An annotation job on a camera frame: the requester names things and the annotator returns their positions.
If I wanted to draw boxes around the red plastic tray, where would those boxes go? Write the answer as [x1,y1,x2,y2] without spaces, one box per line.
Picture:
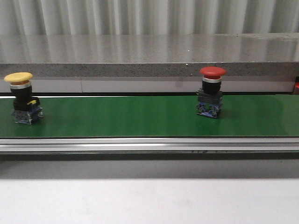
[293,77,299,95]

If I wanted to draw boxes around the green conveyor belt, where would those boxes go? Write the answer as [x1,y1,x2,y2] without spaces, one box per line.
[0,95,299,138]

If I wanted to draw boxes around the red mushroom push button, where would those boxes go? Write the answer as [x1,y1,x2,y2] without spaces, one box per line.
[196,66,226,119]

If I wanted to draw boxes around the grey speckled stone counter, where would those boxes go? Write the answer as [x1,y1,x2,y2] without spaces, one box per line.
[0,33,299,94]

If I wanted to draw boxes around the white pleated curtain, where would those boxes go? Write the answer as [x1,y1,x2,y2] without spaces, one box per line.
[0,0,299,35]

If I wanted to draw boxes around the aluminium conveyor frame rail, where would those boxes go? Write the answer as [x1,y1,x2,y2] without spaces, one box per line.
[0,137,299,154]

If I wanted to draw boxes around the yellow mushroom push button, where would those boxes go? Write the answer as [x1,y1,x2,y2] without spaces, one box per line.
[4,72,43,125]

